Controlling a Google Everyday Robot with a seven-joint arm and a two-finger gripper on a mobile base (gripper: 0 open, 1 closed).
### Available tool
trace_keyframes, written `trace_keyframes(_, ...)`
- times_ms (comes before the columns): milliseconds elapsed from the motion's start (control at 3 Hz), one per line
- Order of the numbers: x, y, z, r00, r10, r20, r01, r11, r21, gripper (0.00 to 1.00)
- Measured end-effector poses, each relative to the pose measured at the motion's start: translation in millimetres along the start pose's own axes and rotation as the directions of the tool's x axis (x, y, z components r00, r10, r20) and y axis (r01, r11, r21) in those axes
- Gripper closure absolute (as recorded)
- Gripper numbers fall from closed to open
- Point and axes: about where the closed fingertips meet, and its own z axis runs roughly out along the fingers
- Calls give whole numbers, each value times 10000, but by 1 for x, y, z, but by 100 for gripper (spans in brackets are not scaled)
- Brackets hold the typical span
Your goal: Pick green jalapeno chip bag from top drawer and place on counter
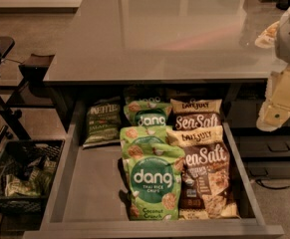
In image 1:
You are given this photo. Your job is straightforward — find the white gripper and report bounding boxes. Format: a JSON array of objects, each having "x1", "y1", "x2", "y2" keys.
[{"x1": 256, "y1": 65, "x2": 290, "y2": 131}]

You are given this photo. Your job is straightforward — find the green jalapeno kettle chip bag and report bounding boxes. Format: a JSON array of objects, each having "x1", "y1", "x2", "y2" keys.
[{"x1": 83, "y1": 97, "x2": 122, "y2": 148}]

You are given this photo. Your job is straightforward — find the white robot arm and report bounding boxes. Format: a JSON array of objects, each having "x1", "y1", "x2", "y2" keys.
[{"x1": 255, "y1": 7, "x2": 290, "y2": 131}]

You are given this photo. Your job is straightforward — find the rear brown sea salt bag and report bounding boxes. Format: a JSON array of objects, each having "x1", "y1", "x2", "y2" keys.
[{"x1": 170, "y1": 100, "x2": 222, "y2": 130}]

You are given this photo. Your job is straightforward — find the brown sea salt bag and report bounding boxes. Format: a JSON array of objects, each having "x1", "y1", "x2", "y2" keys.
[
  {"x1": 170, "y1": 100, "x2": 222, "y2": 130},
  {"x1": 166, "y1": 125, "x2": 239, "y2": 220}
]

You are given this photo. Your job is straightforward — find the front brown sea salt bag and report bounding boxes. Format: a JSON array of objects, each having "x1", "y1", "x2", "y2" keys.
[{"x1": 166, "y1": 125, "x2": 239, "y2": 220}]

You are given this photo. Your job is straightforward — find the rear green dang chip bag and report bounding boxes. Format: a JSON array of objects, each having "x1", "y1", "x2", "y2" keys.
[{"x1": 124, "y1": 101, "x2": 172, "y2": 126}]

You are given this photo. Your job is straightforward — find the green dang chip bag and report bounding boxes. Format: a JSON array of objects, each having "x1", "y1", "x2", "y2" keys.
[
  {"x1": 124, "y1": 101, "x2": 172, "y2": 126},
  {"x1": 120, "y1": 125, "x2": 170, "y2": 152},
  {"x1": 123, "y1": 143, "x2": 184, "y2": 220}
]

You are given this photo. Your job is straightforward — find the front green dang chip bag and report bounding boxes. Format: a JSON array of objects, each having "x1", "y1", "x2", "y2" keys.
[{"x1": 123, "y1": 143, "x2": 184, "y2": 220}]

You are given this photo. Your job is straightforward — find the middle green dang chip bag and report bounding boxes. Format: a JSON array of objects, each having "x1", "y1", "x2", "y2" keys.
[{"x1": 120, "y1": 125, "x2": 170, "y2": 152}]

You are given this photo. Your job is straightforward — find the grey open top drawer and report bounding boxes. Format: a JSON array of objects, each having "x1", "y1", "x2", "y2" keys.
[{"x1": 23, "y1": 97, "x2": 285, "y2": 239}]

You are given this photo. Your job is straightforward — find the green chip bags in crate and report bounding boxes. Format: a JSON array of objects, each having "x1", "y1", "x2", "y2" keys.
[{"x1": 0, "y1": 156, "x2": 57, "y2": 197}]

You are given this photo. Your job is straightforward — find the black plastic crate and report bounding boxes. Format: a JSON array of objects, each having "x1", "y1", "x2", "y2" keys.
[{"x1": 0, "y1": 139, "x2": 64, "y2": 215}]

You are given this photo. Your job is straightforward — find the black cable on floor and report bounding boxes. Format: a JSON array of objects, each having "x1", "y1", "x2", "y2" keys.
[{"x1": 249, "y1": 177, "x2": 290, "y2": 191}]

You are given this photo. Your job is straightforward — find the dark chair with frame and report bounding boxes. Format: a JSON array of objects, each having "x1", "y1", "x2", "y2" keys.
[{"x1": 0, "y1": 20, "x2": 58, "y2": 157}]

